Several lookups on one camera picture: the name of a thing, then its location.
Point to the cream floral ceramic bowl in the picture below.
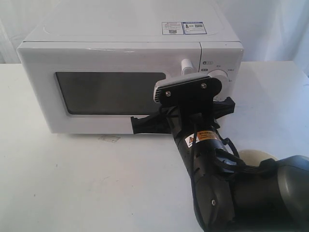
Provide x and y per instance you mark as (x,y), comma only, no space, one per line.
(253,157)

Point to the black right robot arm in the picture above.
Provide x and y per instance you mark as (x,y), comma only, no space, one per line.
(229,194)

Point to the white microwave door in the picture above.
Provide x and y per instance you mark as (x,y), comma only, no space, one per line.
(95,88)

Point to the upper white control knob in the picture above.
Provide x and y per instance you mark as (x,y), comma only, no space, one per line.
(220,75)

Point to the blue white warning sticker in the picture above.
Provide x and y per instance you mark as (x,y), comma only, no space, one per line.
(183,28)

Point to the white microwave oven body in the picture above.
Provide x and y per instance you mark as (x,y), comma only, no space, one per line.
(139,21)

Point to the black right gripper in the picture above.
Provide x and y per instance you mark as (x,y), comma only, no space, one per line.
(188,122)

